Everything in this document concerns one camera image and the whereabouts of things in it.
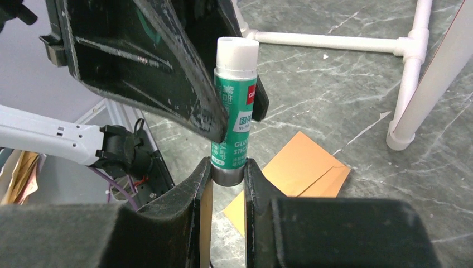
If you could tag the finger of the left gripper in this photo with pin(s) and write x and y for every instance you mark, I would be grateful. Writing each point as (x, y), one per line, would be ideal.
(145, 54)
(236, 55)

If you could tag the brown paper envelope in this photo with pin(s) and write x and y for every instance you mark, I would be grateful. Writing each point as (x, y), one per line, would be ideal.
(302, 168)

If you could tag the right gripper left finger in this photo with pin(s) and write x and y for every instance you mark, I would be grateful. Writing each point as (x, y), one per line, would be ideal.
(173, 230)

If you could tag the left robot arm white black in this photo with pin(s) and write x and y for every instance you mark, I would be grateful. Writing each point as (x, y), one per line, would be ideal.
(83, 144)

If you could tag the white PVC pipe frame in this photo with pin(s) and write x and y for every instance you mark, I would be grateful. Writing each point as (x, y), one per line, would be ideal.
(341, 97)

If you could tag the green white glue stick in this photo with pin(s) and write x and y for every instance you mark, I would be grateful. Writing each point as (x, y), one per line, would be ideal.
(237, 92)

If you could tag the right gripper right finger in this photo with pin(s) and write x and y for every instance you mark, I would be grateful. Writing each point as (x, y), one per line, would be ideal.
(282, 231)

